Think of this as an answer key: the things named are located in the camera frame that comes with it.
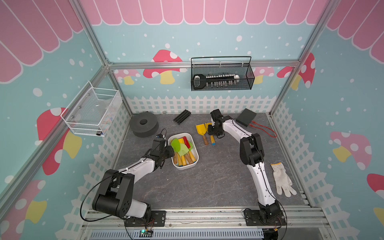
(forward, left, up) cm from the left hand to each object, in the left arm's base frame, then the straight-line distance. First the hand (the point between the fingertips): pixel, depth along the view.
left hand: (172, 151), depth 93 cm
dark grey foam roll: (+22, +24, -1) cm, 32 cm away
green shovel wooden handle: (-5, -2, 0) cm, 5 cm away
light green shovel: (+2, -6, -3) cm, 8 cm away
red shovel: (+9, -8, -3) cm, 12 cm away
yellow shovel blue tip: (+13, -25, -2) cm, 29 cm away
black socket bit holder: (+31, -16, +30) cm, 46 cm away
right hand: (+19, -25, -4) cm, 31 cm away
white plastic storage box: (+10, -11, 0) cm, 15 cm away
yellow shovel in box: (-5, -7, -3) cm, 9 cm away
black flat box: (+36, -54, -6) cm, 66 cm away
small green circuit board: (-42, +10, -8) cm, 44 cm away
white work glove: (-16, -65, -3) cm, 67 cm away
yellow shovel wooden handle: (+11, -21, -4) cm, 24 cm away
